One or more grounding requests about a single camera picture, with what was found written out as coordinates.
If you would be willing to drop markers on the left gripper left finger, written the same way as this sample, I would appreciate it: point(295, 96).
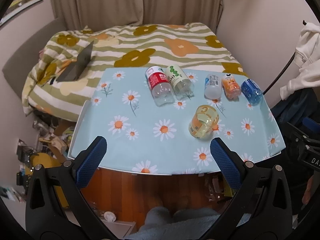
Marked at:
point(56, 208)

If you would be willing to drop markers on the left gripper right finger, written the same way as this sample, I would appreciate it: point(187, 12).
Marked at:
point(261, 207)

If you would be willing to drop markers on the yellow transparent plastic cup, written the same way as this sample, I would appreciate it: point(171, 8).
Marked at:
point(203, 121)

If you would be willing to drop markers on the blue label bottle cup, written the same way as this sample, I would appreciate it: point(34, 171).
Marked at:
point(251, 91)

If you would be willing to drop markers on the orange label bottle cup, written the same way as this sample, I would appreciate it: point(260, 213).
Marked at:
point(231, 87)

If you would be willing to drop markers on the white label bottle cup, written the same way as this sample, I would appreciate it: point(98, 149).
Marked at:
point(212, 87)

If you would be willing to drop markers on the green label bottle cup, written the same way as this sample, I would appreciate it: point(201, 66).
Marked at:
point(180, 82)

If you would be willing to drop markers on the red label bottle cup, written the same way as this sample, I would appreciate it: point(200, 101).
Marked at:
point(159, 86)

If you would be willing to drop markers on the dark clothing pile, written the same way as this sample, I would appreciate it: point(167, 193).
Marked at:
point(299, 105)

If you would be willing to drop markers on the black clothes rack pole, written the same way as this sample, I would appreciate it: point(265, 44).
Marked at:
point(280, 74)

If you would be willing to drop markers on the white hoodie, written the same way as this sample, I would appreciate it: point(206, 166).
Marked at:
point(307, 59)

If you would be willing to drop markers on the daisy print blue tablecloth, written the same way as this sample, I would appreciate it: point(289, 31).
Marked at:
point(145, 138)

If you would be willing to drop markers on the grey open laptop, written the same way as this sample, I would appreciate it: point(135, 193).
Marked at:
point(74, 70)

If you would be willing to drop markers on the grey bed headboard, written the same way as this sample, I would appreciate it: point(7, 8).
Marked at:
point(18, 66)

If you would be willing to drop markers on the striped floral bed quilt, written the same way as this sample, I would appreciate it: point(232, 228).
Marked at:
point(192, 46)

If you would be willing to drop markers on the beige curtain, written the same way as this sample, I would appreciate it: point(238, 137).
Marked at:
point(102, 14)

